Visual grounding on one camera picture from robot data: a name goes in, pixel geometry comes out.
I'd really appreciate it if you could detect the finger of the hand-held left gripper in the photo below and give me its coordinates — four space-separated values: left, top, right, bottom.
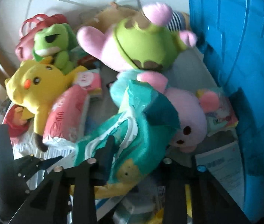
14 154 64 183

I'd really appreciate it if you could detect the striped shirt plush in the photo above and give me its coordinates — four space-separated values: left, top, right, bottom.
167 11 191 32

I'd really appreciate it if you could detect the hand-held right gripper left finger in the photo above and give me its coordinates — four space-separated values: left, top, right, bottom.
8 135 116 224

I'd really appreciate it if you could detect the pig plush teal costume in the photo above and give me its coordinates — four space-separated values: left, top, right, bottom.
73 79 181 192

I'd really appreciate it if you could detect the pastel printed packet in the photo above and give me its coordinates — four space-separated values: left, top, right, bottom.
197 87 239 137

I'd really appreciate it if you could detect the pink plush with green hood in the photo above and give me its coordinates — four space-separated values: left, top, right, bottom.
76 2 198 94

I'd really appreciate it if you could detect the teal and red box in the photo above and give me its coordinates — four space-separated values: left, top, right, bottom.
71 47 100 69

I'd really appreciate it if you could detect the pig plush in red dress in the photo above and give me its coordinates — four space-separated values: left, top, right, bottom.
3 105 30 137

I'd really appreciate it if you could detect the small pink tissue pack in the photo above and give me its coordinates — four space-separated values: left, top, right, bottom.
76 69 102 98

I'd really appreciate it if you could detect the yellow plush in green outfit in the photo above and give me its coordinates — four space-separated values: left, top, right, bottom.
95 159 146 200

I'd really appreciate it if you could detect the pink plush in teal outfit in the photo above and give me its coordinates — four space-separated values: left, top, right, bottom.
110 70 219 153

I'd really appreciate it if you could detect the blue plastic crate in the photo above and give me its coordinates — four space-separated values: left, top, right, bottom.
187 0 264 224

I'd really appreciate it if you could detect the white printed paper box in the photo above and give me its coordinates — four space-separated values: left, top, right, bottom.
194 142 242 195

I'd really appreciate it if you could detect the yellow mouse plush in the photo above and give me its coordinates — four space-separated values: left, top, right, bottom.
5 59 88 152

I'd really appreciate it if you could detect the brown capybara plush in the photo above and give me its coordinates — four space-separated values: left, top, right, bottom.
85 2 146 29

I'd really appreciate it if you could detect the desktop with pale blue cloth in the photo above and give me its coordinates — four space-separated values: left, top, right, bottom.
0 44 242 224

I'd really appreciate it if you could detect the green frog plush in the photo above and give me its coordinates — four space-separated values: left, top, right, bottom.
32 23 81 75

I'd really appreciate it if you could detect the large pink tissue pack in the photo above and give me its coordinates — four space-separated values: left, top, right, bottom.
42 85 90 147

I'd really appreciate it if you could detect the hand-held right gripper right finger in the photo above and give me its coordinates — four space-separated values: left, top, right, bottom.
162 156 251 224

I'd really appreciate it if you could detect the red toy carry case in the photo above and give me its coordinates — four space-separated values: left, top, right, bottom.
15 14 69 61

